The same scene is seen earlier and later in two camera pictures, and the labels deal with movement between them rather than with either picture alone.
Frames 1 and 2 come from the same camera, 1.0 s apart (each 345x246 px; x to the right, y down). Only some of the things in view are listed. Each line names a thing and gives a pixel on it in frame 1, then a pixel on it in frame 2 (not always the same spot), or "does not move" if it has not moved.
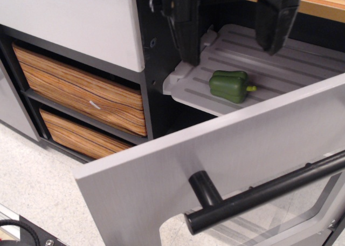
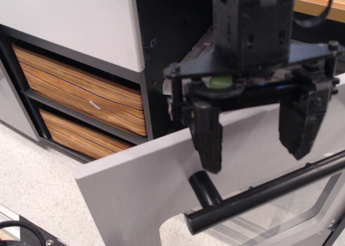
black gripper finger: (183, 10) to (204, 120)
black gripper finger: (275, 14) to (302, 111)
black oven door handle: (214, 209) does not move
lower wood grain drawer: (81, 138) does not move
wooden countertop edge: (320, 3) does not move
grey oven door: (325, 224) to (129, 198)
